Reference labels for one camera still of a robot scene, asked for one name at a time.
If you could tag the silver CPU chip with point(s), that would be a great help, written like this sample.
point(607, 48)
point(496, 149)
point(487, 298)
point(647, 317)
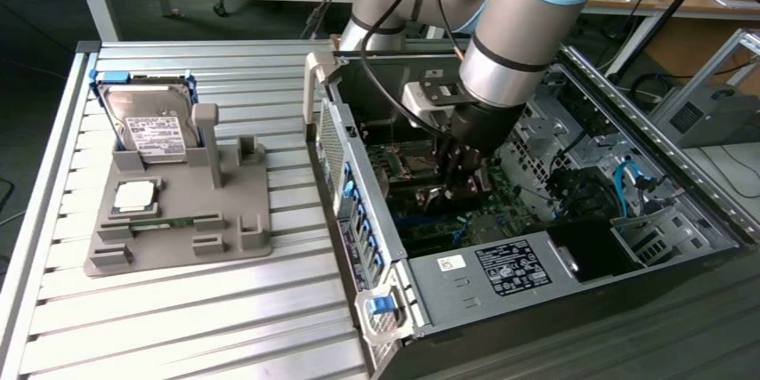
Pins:
point(133, 196)

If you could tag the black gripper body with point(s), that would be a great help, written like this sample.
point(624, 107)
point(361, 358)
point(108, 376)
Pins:
point(487, 131)

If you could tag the grey power supply unit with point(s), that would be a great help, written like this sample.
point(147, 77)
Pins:
point(451, 295)

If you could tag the hard disk drive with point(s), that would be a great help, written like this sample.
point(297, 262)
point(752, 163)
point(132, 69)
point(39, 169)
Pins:
point(112, 78)

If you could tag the CPU socket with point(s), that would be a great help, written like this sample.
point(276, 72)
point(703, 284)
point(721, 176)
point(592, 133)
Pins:
point(415, 159)

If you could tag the silver hard disk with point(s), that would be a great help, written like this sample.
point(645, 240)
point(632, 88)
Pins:
point(148, 108)

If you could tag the black stand pole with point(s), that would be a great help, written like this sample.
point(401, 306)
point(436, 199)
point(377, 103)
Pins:
point(663, 19)

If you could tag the grey chipset heatsink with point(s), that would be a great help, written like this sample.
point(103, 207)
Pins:
point(488, 228)

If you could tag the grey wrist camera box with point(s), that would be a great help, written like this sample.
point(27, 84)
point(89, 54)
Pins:
point(424, 99)

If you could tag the metal disk bay bracket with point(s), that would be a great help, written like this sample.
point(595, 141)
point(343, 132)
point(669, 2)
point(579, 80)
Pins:
point(653, 237)

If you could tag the blue case latch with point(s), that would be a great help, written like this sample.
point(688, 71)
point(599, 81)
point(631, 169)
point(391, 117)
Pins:
point(380, 306)

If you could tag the grey parts rack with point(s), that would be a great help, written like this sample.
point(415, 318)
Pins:
point(177, 202)

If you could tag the black open PC case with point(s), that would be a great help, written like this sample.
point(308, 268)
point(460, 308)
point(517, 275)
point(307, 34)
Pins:
point(535, 344)

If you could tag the aluminium profile frame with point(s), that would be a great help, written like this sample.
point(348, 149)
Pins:
point(719, 64)

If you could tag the grey computer tower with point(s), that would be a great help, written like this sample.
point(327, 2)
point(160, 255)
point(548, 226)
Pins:
point(719, 122)

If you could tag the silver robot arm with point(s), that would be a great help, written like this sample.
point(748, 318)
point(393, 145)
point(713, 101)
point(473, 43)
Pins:
point(516, 19)

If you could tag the green graphics card black fan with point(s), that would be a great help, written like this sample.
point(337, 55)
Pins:
point(415, 202)

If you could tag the green motherboard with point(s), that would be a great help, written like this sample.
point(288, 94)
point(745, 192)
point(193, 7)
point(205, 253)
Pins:
point(504, 206)

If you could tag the green RAM stick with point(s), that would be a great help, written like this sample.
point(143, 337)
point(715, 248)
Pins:
point(163, 223)

